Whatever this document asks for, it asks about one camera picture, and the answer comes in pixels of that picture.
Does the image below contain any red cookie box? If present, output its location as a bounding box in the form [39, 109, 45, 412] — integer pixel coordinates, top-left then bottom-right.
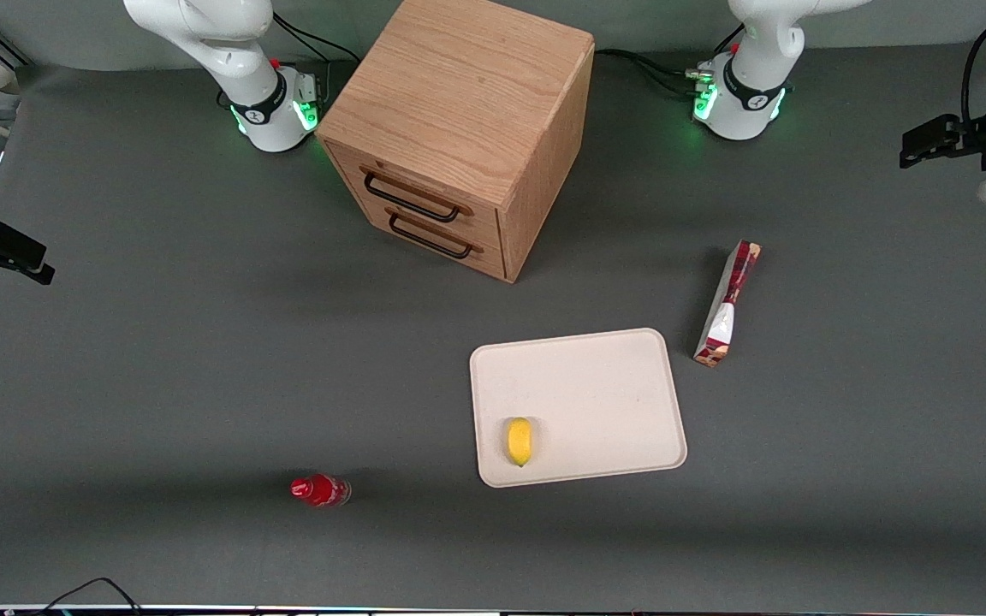
[693, 240, 763, 369]

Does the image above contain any beige rectangular tray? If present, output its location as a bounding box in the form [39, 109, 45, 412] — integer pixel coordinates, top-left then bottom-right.
[469, 328, 689, 489]

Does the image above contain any red plastic bottle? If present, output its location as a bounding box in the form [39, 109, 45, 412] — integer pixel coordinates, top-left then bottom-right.
[290, 475, 353, 508]

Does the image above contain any wooden two-drawer cabinet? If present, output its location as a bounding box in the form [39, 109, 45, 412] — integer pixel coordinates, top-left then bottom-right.
[315, 0, 596, 284]

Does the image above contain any yellow lemon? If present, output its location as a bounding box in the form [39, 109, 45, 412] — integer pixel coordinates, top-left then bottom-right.
[507, 417, 534, 468]

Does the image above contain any black left arm base cable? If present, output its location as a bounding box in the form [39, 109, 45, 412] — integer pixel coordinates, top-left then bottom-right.
[593, 26, 746, 97]

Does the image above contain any black arm base cable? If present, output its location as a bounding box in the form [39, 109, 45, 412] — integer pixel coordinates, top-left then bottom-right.
[593, 26, 746, 97]
[270, 12, 362, 66]

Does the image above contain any black cable at table edge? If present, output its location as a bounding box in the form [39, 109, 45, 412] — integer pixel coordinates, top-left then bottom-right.
[35, 577, 145, 616]

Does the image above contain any black right arm base cable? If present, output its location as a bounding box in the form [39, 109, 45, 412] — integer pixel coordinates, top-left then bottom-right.
[270, 12, 362, 66]

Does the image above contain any black drawer handle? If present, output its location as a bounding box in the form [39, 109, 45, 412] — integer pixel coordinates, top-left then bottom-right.
[386, 211, 477, 261]
[362, 170, 466, 224]

